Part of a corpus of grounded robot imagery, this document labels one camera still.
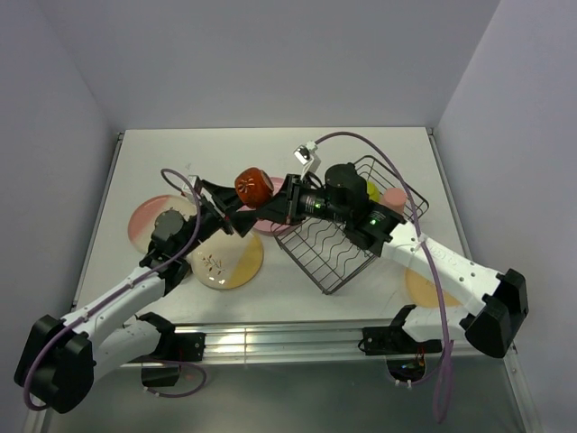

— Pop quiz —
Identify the aluminium mounting rail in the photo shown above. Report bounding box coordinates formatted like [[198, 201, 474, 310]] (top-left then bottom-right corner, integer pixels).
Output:
[[116, 318, 445, 369]]

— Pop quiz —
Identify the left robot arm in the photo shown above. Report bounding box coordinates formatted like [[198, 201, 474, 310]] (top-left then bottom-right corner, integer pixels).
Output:
[[14, 171, 274, 413]]

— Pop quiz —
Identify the salmon pink cup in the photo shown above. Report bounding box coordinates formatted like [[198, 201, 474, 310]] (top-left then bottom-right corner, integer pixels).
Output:
[[380, 188, 408, 215]]

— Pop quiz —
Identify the cream pink floral plate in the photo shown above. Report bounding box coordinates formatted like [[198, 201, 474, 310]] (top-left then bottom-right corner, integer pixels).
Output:
[[127, 195, 197, 253]]

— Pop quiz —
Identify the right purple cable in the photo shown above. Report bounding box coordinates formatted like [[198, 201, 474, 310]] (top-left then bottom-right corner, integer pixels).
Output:
[[313, 131, 456, 425]]

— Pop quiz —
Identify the pink plastic plate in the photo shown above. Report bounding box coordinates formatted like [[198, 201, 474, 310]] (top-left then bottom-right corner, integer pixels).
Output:
[[252, 177, 288, 235]]

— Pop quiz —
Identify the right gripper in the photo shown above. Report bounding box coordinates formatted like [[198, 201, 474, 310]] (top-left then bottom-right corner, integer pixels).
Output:
[[253, 172, 350, 225]]

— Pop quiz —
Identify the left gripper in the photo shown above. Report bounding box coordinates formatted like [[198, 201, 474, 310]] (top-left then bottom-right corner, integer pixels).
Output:
[[176, 180, 260, 258]]

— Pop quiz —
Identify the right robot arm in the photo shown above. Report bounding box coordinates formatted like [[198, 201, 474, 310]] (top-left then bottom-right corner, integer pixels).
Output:
[[256, 163, 528, 358]]

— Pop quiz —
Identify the orange black mug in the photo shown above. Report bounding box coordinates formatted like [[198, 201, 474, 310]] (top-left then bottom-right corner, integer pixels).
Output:
[[234, 167, 274, 209]]

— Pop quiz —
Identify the cream yellow floral plate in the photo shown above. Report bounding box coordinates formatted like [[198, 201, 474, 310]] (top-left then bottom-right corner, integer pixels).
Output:
[[187, 231, 264, 290]]

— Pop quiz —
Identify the dark wire dish rack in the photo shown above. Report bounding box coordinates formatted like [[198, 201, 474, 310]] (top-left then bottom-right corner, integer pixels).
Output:
[[270, 155, 429, 295]]

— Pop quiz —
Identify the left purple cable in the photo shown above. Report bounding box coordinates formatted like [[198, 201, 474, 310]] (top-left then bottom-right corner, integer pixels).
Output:
[[20, 168, 204, 411]]

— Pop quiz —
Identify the yellow plastic plate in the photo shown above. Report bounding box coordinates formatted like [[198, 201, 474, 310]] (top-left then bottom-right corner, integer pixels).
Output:
[[405, 268, 439, 309]]

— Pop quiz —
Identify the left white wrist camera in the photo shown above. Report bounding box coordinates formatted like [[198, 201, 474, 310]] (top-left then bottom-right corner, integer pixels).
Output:
[[181, 175, 202, 198]]

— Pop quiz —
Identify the lime green bowl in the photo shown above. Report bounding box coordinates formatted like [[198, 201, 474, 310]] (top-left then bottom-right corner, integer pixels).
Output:
[[366, 181, 380, 202]]

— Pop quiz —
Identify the purple cable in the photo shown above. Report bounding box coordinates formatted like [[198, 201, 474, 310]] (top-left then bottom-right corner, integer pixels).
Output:
[[20, 168, 204, 411], [313, 131, 456, 425]]

